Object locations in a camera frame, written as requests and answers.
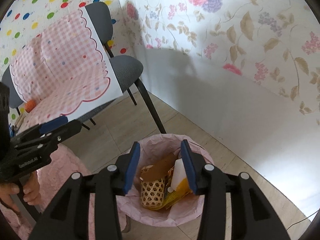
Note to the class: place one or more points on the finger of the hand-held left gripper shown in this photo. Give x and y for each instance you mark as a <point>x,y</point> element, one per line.
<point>67,131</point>
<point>53,124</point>

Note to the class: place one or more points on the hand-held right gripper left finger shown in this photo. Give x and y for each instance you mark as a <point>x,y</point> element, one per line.
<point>132,170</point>

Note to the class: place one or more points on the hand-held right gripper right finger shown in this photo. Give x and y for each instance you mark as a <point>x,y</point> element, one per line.
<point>188,167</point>

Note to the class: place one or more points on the white card box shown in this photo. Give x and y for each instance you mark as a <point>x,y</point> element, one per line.
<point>178,175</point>

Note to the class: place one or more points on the brown cardboard piece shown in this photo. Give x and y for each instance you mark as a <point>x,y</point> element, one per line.
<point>156,167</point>

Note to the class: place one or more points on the woven bamboo basket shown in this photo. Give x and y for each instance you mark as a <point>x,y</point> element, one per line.
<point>151,192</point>

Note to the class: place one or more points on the yellow snack wrapper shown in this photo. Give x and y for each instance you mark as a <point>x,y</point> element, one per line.
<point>180,196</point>

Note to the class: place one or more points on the bin with pink liner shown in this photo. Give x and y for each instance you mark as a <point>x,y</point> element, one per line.
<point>155,142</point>

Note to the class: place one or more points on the person's left hand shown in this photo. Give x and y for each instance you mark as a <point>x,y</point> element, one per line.
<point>32,187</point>

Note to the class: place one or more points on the pink fluffy fabric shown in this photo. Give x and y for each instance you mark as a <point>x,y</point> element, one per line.
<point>62,160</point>

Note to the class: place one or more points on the red apple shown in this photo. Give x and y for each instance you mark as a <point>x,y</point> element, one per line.
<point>30,105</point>

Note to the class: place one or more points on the pink checked table cover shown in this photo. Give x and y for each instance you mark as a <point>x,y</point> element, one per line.
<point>62,62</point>

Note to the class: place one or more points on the grey upholstered chair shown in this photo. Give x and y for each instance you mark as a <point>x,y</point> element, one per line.
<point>125,67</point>

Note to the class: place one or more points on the floral wall cover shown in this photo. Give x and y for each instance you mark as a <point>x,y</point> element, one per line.
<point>225,17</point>

